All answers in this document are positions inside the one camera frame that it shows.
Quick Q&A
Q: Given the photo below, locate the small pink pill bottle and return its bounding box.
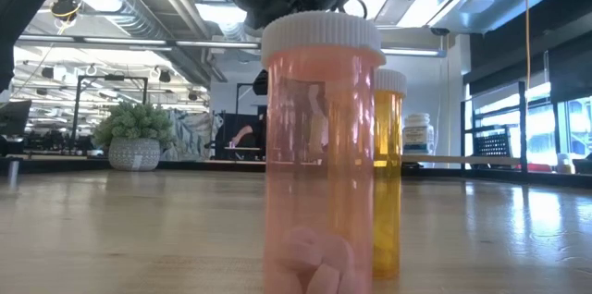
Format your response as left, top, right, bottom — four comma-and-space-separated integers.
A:
260, 10, 388, 294

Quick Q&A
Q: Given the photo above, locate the small amber pill bottle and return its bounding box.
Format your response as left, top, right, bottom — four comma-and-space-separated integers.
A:
372, 68, 409, 280

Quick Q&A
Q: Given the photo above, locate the large white bottle blue label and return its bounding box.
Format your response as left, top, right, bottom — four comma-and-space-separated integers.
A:
401, 112, 437, 156

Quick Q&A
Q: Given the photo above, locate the person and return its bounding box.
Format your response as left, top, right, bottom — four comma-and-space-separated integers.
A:
229, 121, 267, 161

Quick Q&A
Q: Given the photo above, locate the grey patterned cover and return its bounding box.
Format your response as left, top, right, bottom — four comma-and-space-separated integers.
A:
161, 108, 224, 162

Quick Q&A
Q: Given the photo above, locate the green succulent in grey pot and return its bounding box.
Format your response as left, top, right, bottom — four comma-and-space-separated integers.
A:
92, 102, 177, 173

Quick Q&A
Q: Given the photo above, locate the black mesh crate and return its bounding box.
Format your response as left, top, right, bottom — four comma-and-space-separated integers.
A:
474, 134, 512, 159

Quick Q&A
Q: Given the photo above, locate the dark computer monitor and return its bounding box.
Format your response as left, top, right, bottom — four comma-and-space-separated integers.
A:
0, 99, 32, 141

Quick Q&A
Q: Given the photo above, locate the black stand frame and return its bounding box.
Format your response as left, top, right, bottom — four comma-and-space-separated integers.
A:
234, 81, 269, 161

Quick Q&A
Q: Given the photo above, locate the black metal rack frame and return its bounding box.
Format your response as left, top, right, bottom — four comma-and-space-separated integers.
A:
71, 74, 149, 147

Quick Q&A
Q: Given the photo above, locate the black ceiling camera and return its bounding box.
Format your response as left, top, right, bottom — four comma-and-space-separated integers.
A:
49, 0, 83, 22

